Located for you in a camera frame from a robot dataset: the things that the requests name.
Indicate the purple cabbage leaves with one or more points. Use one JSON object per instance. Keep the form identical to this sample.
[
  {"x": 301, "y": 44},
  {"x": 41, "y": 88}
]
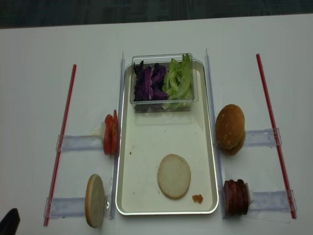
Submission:
[{"x": 149, "y": 81}]

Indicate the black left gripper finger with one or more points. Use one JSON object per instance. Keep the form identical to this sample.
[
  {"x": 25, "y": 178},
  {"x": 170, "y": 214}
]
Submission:
[{"x": 10, "y": 223}]

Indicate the left upper clear pusher track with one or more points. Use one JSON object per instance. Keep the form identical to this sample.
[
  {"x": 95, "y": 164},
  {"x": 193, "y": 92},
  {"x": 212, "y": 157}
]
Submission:
[{"x": 66, "y": 143}]

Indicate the white pusher block tomato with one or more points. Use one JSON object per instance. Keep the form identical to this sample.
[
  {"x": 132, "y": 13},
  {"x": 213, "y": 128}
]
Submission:
[{"x": 102, "y": 131}]

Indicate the red rail strip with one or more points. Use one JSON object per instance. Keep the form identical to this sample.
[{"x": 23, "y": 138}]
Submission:
[
  {"x": 58, "y": 154},
  {"x": 279, "y": 149}
]

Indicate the standing bun slice left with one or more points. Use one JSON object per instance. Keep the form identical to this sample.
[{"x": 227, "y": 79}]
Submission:
[{"x": 94, "y": 201}]

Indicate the stack of meat patties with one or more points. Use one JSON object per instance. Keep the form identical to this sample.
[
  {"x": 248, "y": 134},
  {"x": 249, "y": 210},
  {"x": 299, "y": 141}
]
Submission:
[{"x": 236, "y": 197}]

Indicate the white pusher block patties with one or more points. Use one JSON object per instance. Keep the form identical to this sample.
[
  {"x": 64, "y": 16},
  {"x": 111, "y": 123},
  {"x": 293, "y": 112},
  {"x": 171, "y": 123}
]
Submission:
[{"x": 249, "y": 194}]

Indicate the right lower clear pusher track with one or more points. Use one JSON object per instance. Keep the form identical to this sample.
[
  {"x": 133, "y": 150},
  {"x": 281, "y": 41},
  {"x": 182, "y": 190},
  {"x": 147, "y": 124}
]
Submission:
[{"x": 270, "y": 201}]

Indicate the right red rail strip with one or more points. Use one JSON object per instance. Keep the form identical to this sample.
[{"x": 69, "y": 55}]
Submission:
[{"x": 279, "y": 149}]

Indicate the tomato slice front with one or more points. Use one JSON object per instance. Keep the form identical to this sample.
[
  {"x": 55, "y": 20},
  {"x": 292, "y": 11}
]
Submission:
[{"x": 114, "y": 131}]

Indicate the left lower clear pusher track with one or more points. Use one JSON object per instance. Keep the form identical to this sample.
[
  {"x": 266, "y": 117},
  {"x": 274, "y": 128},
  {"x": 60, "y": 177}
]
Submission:
[{"x": 64, "y": 207}]

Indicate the brown sauce crumb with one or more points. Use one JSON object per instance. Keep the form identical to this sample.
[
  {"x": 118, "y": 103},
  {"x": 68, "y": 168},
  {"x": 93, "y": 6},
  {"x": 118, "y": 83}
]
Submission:
[{"x": 197, "y": 198}]

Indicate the white metal tray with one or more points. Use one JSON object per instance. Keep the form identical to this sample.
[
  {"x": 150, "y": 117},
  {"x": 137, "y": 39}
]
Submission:
[{"x": 146, "y": 138}]

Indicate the bottom bun slice on tray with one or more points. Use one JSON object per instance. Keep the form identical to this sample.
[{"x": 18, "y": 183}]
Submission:
[{"x": 174, "y": 176}]

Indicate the clear plastic salad container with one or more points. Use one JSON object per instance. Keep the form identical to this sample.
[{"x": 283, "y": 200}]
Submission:
[{"x": 162, "y": 105}]

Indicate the right upper clear pusher track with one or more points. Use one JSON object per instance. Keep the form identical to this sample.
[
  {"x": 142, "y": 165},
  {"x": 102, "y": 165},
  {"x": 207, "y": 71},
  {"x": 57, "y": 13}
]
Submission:
[{"x": 266, "y": 137}]

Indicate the clear pusher track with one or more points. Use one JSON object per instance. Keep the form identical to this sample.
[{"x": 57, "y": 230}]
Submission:
[
  {"x": 66, "y": 143},
  {"x": 64, "y": 207},
  {"x": 270, "y": 201},
  {"x": 266, "y": 137}
]

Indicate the bun top behind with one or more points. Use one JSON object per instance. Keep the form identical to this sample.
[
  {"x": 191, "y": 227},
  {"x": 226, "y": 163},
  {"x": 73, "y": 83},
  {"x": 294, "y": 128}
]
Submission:
[{"x": 233, "y": 151}]

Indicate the green lettuce leaves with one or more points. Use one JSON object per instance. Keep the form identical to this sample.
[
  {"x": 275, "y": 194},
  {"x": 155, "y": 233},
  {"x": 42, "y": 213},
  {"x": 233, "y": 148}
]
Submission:
[{"x": 178, "y": 79}]

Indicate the left red rail strip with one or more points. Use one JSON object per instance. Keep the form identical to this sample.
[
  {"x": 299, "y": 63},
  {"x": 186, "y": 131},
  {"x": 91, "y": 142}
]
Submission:
[{"x": 58, "y": 154}]

